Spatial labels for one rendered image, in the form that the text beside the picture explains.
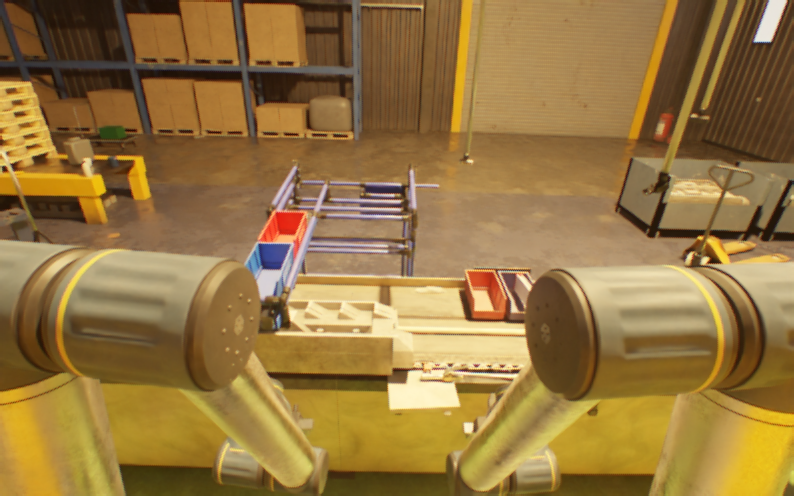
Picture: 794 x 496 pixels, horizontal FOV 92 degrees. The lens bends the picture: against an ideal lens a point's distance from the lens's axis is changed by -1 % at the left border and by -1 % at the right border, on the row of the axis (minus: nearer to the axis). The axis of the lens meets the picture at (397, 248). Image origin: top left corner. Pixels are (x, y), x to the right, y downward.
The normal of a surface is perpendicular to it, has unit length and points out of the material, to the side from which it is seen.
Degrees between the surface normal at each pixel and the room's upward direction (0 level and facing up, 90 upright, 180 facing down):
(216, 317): 85
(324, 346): 80
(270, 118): 90
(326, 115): 90
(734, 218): 90
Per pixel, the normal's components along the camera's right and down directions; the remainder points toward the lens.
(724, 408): -0.82, 0.16
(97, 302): -0.05, -0.33
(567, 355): -0.98, 0.05
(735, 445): -0.67, 0.21
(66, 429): 0.88, 0.18
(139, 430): 0.00, 0.46
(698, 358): 0.10, 0.23
